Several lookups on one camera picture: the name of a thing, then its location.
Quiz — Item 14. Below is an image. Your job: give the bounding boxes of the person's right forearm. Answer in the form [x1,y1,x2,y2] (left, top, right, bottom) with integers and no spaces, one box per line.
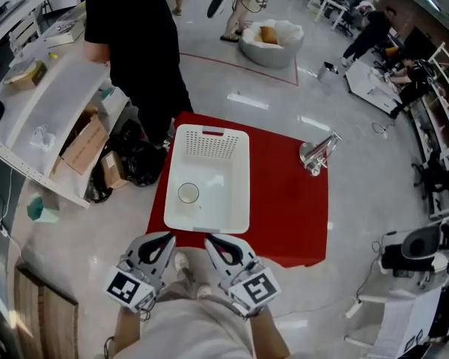
[248,307,292,359]

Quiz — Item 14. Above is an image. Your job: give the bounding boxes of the large cardboard box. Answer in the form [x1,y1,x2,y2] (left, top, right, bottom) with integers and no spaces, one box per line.
[61,105,111,177]

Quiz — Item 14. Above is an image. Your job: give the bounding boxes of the person's left forearm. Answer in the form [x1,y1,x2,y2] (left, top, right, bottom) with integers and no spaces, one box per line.
[113,307,142,359]

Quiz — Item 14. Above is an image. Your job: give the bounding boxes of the white cable bundle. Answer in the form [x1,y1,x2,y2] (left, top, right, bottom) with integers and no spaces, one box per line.
[29,124,57,152]

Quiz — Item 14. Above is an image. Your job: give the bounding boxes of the white metal shelf rack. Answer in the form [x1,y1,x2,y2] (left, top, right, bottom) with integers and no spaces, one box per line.
[0,0,132,209]

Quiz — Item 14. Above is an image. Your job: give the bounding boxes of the person's white shirt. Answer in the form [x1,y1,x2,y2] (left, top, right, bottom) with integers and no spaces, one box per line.
[114,298,256,359]

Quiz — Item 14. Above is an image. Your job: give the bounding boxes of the clear glass cup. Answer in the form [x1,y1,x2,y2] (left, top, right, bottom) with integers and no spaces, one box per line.
[177,182,201,206]

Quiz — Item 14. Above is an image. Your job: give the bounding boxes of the table with white cloth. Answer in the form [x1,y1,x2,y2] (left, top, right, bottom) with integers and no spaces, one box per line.
[343,285,443,359]

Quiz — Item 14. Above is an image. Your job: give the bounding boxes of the silver waste bin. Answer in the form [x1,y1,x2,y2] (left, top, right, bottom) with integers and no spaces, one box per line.
[315,61,340,87]

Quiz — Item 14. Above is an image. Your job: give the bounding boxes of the white carton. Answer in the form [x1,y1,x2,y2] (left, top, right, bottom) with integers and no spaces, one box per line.
[43,12,88,49]

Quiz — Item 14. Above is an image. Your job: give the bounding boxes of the wooden board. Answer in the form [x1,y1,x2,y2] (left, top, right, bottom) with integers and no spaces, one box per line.
[13,266,79,359]

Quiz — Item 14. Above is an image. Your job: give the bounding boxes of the small cardboard box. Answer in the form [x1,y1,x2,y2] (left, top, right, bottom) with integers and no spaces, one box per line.
[100,150,129,191]

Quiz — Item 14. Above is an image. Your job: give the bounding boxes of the black backpack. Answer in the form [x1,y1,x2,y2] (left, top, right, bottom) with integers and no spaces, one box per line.
[379,242,437,278]

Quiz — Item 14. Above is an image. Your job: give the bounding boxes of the large black plastic bag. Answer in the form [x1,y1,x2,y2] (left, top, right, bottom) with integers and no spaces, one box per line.
[110,119,168,188]

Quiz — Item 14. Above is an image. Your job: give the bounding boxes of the grey round appliance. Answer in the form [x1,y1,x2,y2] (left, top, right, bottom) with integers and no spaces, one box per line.
[400,224,443,262]

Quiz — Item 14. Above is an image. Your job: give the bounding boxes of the white low cabinet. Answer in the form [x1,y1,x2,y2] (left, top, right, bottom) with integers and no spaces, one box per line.
[344,58,404,114]

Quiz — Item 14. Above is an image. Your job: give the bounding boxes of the grey beanbag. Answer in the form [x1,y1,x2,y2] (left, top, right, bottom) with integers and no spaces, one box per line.
[238,18,305,70]

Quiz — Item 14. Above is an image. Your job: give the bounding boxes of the white plastic basket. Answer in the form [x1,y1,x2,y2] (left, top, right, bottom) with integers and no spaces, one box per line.
[163,123,251,236]

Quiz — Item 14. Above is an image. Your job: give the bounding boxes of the small black plastic bag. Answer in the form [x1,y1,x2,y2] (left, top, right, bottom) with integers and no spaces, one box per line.
[83,162,114,204]

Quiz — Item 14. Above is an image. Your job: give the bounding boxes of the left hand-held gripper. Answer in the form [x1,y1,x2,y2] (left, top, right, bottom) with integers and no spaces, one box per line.
[103,231,177,313]

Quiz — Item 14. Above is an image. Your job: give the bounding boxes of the orange cushion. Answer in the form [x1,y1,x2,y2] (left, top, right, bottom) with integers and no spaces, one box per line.
[259,25,281,46]

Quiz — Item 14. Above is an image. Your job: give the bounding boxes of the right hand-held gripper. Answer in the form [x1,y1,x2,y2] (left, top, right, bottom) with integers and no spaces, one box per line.
[204,233,282,318]

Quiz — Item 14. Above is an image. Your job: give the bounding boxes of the black office chair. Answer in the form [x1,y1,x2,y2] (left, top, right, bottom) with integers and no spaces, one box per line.
[411,150,449,202]

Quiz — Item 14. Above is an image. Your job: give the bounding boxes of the person's tan trousers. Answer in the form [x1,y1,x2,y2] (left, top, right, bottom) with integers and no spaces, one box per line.
[155,267,227,307]

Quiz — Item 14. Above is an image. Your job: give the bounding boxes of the person's left shoe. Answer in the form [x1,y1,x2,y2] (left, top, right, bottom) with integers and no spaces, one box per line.
[173,251,190,275]

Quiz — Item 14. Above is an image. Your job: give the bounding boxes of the teal waste bin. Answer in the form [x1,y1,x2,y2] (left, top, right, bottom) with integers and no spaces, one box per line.
[26,192,61,224]

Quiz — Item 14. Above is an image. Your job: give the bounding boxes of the red tablecloth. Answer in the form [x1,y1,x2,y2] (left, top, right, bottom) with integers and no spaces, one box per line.
[145,111,330,270]

